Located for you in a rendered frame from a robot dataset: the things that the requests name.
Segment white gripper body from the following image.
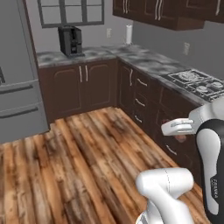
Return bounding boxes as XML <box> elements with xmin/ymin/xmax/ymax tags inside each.
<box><xmin>160</xmin><ymin>117</ymin><xmax>196</xmax><ymax>137</ymax></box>

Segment dark brown hob cabinet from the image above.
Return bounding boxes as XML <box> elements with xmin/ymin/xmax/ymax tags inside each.
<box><xmin>148</xmin><ymin>79</ymin><xmax>206</xmax><ymax>186</ymax></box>

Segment dark brown drawer front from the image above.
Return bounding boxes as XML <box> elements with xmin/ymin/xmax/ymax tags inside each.
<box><xmin>134</xmin><ymin>70</ymin><xmax>151</xmax><ymax>95</ymax></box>
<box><xmin>134</xmin><ymin>91</ymin><xmax>150</xmax><ymax>114</ymax></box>
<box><xmin>133</xmin><ymin>109</ymin><xmax>149</xmax><ymax>131</ymax></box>

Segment steel gas hob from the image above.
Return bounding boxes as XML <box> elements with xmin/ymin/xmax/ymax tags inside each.
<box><xmin>167</xmin><ymin>68</ymin><xmax>224</xmax><ymax>103</ymax></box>

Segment dark brown cupboard door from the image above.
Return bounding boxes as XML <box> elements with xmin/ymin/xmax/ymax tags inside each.
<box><xmin>117</xmin><ymin>60</ymin><xmax>136</xmax><ymax>116</ymax></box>

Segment white paper towel roll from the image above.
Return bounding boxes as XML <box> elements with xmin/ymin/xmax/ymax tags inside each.
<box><xmin>124</xmin><ymin>24</ymin><xmax>134</xmax><ymax>46</ymax></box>

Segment dark brown base cupboards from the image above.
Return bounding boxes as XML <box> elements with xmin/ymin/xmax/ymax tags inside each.
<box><xmin>38</xmin><ymin>58</ymin><xmax>118</xmax><ymax>124</ymax></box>

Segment black coffee machine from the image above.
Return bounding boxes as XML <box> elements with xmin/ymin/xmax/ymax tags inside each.
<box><xmin>57</xmin><ymin>24</ymin><xmax>86</xmax><ymax>58</ymax></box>

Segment grey framed window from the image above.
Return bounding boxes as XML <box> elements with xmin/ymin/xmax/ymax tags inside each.
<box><xmin>37</xmin><ymin>0</ymin><xmax>106</xmax><ymax>29</ymax></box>

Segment grey fridge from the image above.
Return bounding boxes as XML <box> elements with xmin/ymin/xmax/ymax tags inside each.
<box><xmin>0</xmin><ymin>0</ymin><xmax>51</xmax><ymax>144</ymax></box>

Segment silver cabinet handle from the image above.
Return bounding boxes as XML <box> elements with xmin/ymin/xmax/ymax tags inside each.
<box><xmin>164</xmin><ymin>143</ymin><xmax>178</xmax><ymax>157</ymax></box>

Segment dark brown wall cupboards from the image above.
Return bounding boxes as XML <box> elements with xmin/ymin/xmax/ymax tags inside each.
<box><xmin>112</xmin><ymin>0</ymin><xmax>224</xmax><ymax>32</ymax></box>

